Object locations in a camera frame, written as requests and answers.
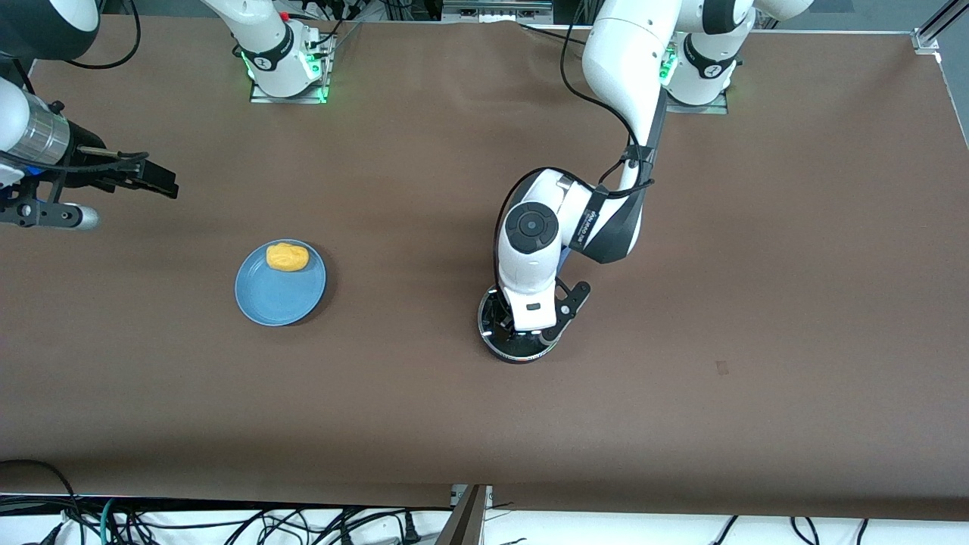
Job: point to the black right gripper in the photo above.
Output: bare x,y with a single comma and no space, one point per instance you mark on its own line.
89,157

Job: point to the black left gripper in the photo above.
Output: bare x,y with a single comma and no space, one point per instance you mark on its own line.
500,322

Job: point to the yellow potato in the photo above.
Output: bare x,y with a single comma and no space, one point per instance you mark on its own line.
288,257

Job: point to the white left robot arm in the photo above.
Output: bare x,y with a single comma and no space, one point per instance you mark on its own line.
621,53

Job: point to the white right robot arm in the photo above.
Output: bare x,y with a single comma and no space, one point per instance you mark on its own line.
265,30

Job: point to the brown table cover sheet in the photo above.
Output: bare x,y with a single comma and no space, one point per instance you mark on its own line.
454,189

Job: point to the blue round plate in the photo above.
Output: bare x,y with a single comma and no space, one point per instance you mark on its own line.
276,299

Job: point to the black power plug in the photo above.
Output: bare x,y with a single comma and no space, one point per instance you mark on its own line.
409,530

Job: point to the grey metal device box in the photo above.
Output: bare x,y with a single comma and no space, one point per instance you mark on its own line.
496,9

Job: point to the aluminium corner profile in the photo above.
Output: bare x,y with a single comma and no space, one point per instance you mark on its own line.
927,38

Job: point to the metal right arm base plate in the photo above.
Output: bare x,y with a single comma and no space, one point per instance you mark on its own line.
291,99

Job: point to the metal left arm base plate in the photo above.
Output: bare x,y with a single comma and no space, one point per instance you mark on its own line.
711,108

